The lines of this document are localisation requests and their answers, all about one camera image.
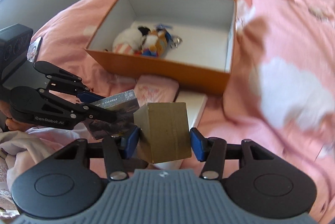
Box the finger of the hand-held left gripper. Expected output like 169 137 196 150
33 61 106 103
39 89 119 127

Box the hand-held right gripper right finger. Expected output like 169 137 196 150
190 127 273 180

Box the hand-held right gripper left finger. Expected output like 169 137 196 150
54 126 140 182

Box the dark photo card box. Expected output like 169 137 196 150
83 90 140 141

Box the small brown cardboard box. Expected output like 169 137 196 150
133 102 192 164

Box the pink tissue packet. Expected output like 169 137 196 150
134 75 180 108

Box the orange storage box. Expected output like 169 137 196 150
84 0 237 95

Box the person's left hand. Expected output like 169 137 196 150
0 101 27 132

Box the white and pink cloth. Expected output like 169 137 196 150
0 126 79 204

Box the white flat lid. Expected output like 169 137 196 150
174 90 208 128

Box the smartphone with picture case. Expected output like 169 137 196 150
27 36 43 63

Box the white and black plush toy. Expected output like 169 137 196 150
112 26 150 54

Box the orange and blue plush toy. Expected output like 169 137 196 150
135 24 173 58

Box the pink printed blanket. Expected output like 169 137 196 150
5 0 335 222

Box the metal keychain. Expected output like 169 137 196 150
171 36 184 49

